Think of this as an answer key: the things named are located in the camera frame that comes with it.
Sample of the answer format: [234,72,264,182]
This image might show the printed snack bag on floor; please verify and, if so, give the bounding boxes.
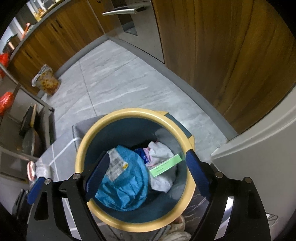
[31,64,61,96]

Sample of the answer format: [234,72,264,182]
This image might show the black square pan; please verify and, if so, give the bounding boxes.
[19,104,40,137]

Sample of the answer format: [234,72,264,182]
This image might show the wooden kitchen cabinets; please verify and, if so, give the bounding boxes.
[9,1,295,134]

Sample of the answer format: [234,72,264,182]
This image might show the white plastic bag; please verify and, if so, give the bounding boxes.
[143,142,177,193]

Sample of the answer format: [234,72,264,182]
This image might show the clear plastic bag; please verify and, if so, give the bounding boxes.
[35,160,52,179]

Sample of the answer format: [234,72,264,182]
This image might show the steel pot on counter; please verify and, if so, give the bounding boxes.
[3,34,20,54]

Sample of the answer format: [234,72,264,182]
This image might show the red plastic bag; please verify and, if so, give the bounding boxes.
[0,53,15,117]

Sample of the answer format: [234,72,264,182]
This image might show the stainless steel oven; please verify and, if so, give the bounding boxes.
[89,0,164,62]

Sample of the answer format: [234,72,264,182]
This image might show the stainless steel rack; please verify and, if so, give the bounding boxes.
[1,65,54,184]

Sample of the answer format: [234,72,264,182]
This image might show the blue shipping bag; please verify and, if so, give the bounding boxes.
[94,145,149,211]

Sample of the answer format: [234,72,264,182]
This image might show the yellow rimmed blue trash bin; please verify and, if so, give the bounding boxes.
[75,108,196,232]

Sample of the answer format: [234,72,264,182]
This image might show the green cardboard box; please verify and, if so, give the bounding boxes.
[149,154,182,177]

